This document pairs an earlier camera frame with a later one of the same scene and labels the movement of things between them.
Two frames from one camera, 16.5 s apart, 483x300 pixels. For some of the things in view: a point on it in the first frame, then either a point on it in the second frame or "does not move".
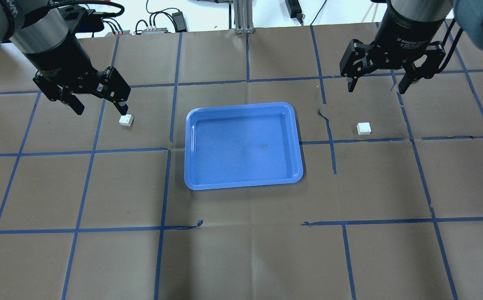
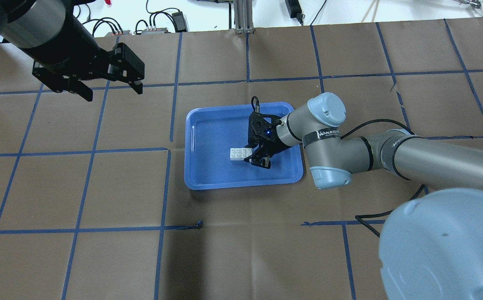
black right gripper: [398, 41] → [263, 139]
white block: [126, 120] → [235, 154]
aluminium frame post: [243, 16] does not move
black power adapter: [179, 20] does not move
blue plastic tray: [242, 146] does not move
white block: [363, 128] → [246, 152]
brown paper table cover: [403, 196] does not move
